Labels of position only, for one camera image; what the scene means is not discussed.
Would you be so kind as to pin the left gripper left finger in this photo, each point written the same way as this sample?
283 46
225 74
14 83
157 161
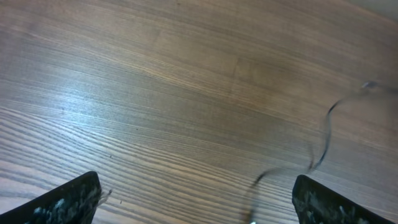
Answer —
73 202

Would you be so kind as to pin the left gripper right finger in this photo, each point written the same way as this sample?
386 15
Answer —
314 203

